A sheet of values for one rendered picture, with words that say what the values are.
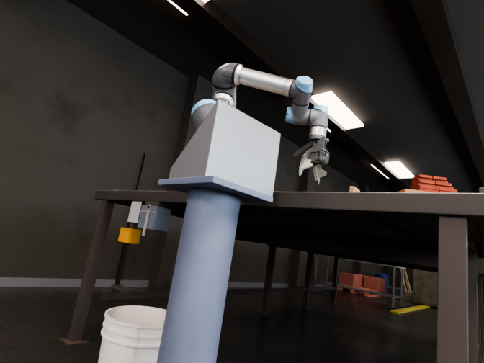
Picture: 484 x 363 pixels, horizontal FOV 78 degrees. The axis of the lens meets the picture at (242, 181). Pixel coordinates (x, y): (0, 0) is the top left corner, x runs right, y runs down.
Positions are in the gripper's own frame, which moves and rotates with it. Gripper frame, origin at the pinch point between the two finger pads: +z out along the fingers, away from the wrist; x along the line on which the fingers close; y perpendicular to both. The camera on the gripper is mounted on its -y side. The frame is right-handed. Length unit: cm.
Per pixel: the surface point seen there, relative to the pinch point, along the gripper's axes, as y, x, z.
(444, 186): 36, 73, -15
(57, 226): -287, -26, 49
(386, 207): 43, -21, 15
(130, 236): -83, -37, 39
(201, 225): 5, -57, 29
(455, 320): 60, -18, 41
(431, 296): -114, 675, 77
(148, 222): -67, -37, 30
